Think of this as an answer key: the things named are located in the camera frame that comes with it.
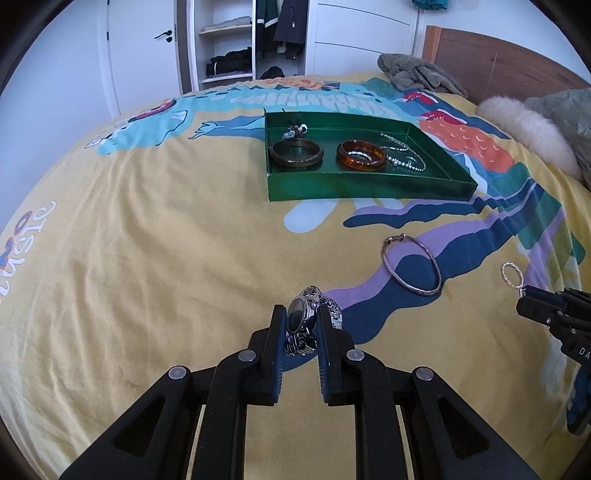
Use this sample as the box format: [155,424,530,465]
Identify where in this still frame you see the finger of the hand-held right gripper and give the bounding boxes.
[516,285,591,326]

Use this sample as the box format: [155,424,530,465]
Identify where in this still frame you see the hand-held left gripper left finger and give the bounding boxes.
[59,305,289,480]

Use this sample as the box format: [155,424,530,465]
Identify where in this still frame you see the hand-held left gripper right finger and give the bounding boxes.
[316,305,541,480]

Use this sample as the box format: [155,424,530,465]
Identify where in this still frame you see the twisted silver ring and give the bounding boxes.
[501,261,525,289]

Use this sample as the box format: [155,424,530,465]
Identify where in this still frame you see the silver metal wristwatch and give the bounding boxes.
[284,285,345,357]

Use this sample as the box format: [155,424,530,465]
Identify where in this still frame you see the green rectangular tray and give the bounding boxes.
[264,109,478,203]

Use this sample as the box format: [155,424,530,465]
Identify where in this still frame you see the silver chain necklace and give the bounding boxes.
[379,132,426,174]

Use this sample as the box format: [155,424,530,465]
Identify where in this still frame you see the amber orange bangle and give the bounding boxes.
[335,141,387,172]

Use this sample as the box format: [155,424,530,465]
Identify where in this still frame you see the olive brown bangle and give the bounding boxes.
[269,140,324,171]

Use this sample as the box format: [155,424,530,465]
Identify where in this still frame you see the thin silver bangle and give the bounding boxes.
[382,234,443,296]

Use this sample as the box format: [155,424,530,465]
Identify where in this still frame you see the yellow printed bedsheet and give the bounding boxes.
[0,71,591,480]

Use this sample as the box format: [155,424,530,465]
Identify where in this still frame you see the white fur trim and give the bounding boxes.
[477,96,585,181]

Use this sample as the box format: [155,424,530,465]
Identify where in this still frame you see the grey-green padded jacket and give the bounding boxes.
[524,88,591,185]

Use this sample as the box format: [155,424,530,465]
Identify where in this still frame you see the wooden bed headboard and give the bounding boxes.
[422,25,591,104]

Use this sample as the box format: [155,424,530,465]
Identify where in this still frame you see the grey crumpled garment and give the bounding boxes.
[378,53,469,97]

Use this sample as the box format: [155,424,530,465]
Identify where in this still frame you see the pile of black clothes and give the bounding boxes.
[206,46,253,78]

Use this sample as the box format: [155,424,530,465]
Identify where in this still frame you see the white wardrobe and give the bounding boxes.
[185,0,421,93]

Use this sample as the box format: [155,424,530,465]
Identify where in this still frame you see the hanging green jacket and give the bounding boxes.
[254,0,280,61]

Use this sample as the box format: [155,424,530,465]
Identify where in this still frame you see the hanging black jacket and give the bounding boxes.
[273,0,309,60]

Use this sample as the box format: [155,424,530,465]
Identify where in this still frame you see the white door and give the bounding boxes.
[106,0,183,118]

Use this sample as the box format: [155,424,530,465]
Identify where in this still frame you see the folded light clothes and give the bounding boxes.
[203,16,252,32]

